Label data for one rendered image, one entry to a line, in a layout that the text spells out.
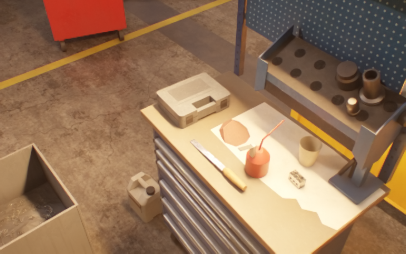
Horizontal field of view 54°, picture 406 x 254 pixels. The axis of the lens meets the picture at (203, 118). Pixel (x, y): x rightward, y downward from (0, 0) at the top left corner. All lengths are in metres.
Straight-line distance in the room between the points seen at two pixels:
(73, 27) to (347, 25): 2.95
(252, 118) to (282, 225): 0.52
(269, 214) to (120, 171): 1.58
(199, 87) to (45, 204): 1.12
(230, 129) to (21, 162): 1.22
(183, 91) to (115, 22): 2.35
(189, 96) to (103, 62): 2.23
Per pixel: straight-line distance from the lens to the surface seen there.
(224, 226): 1.52
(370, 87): 1.25
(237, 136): 1.57
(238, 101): 1.76
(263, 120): 1.68
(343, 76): 1.30
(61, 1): 3.83
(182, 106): 1.62
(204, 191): 1.52
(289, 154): 1.56
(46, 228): 1.95
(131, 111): 3.21
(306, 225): 1.37
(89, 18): 3.92
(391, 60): 1.34
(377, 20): 1.33
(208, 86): 1.72
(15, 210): 2.39
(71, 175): 2.84
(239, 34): 1.80
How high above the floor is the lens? 2.06
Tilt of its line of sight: 42 degrees down
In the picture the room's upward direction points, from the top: straight up
